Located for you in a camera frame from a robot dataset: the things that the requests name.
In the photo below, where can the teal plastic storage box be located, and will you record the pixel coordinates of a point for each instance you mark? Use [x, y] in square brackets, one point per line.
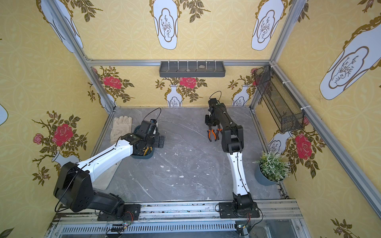
[143, 139]

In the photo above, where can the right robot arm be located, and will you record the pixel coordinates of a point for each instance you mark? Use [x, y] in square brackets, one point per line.
[231, 135]

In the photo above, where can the orange black combination pliers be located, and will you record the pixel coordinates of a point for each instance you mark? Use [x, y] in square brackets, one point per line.
[211, 135]

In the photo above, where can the potted green plant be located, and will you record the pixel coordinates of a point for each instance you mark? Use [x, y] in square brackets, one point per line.
[272, 168]

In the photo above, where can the aluminium corner frame post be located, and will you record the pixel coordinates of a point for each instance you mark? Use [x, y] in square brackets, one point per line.
[292, 18]

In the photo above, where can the black wire mesh basket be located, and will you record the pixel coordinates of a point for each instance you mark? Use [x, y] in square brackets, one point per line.
[284, 109]

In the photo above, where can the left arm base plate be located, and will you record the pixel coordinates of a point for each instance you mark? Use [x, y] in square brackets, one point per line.
[129, 212]

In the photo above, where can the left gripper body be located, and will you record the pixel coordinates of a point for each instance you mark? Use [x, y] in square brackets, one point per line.
[160, 141]

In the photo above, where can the grey wall shelf tray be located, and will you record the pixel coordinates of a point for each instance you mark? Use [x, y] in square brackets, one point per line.
[192, 68]

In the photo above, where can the orange black long-nose pliers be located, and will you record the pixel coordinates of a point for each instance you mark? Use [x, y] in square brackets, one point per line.
[218, 132]

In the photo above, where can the white green work glove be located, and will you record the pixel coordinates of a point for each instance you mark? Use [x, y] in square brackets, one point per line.
[104, 180]

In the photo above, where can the beige work glove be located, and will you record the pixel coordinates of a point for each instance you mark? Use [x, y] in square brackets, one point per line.
[121, 125]

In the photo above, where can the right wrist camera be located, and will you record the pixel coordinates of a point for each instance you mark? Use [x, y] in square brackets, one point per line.
[212, 102]

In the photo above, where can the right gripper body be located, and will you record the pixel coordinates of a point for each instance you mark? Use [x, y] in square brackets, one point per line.
[211, 123]

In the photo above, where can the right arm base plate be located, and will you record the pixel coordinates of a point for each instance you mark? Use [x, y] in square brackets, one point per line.
[229, 210]

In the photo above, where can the aluminium front rail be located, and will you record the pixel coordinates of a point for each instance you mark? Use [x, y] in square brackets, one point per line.
[279, 218]

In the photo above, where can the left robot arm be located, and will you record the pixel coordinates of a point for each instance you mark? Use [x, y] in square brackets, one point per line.
[74, 187]

